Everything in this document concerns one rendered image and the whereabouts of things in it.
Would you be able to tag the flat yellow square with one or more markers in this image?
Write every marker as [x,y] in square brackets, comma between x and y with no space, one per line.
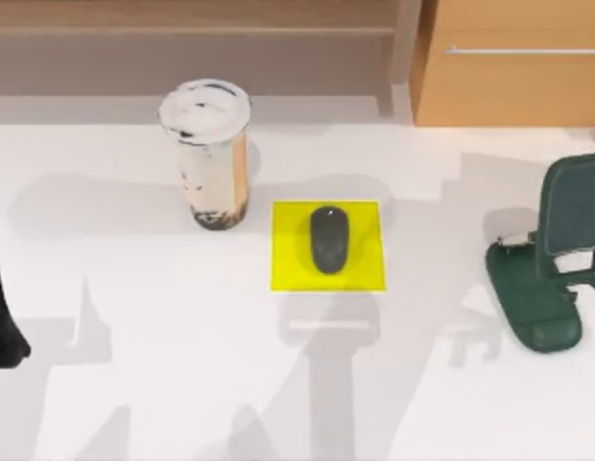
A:
[288,249]

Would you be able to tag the black computer mouse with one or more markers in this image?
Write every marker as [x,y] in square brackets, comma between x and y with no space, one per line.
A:
[329,240]

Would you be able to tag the white bubble tea cup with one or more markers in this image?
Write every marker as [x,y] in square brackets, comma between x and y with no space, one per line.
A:
[211,158]

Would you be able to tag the wooden open shelf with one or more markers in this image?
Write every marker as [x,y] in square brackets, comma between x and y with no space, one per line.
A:
[192,53]

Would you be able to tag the dark green phone stand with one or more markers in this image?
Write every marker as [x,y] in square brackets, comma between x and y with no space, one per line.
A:
[542,298]

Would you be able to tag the wooden cupboard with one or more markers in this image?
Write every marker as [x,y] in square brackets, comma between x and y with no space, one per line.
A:
[508,86]

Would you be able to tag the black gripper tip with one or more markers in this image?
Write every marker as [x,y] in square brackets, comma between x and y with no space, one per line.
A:
[1,326]

